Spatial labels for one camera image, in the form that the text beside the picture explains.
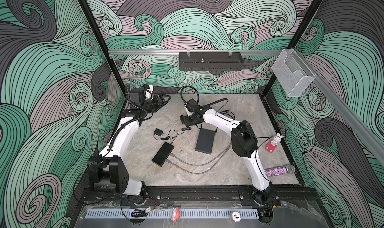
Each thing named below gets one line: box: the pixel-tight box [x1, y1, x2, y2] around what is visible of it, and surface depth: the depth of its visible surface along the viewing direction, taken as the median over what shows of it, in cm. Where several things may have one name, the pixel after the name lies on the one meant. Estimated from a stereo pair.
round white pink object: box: [228, 211, 242, 223], surface depth 65 cm
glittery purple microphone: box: [264, 164, 296, 178], surface depth 80 cm
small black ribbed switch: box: [151, 141, 175, 168], surface depth 89 cm
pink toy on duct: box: [171, 206, 181, 224], surface depth 66 cm
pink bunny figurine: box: [264, 133, 284, 153], surface depth 91 cm
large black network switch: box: [195, 128, 215, 155], surface depth 94 cm
